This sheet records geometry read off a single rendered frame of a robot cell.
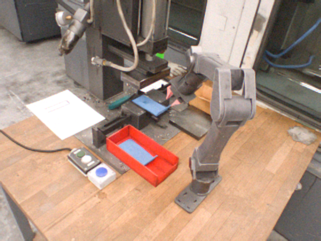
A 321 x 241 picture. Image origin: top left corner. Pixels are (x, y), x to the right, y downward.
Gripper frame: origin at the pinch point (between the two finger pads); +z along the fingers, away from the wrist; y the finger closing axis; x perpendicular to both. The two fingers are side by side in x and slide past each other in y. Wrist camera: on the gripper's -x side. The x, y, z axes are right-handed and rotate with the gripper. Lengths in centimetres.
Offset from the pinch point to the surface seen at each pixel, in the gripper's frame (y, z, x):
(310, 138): -47, -13, -43
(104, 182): -11.2, 9.3, 36.7
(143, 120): 0.9, 13.5, 6.0
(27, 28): 225, 228, -83
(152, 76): 11.1, -3.1, 3.1
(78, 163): -0.8, 15.1, 38.0
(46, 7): 235, 205, -112
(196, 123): -12.5, 8.0, -12.3
